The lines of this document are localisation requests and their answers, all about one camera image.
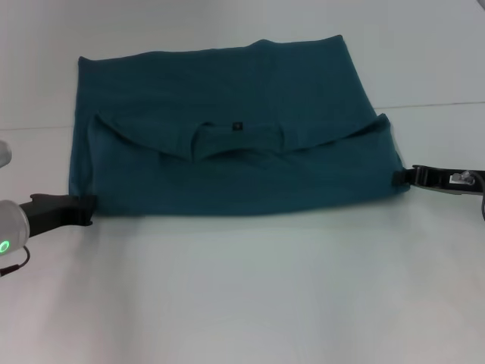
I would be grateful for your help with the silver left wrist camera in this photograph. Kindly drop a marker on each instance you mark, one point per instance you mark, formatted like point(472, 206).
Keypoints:
point(4, 153)

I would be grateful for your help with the teal FREE print T-shirt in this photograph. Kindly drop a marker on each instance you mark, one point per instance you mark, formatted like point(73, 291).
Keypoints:
point(235, 121)

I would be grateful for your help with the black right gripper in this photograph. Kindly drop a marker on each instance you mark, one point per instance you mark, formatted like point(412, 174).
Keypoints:
point(443, 178)

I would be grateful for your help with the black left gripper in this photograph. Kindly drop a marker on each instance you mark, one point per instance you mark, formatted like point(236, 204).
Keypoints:
point(49, 212)

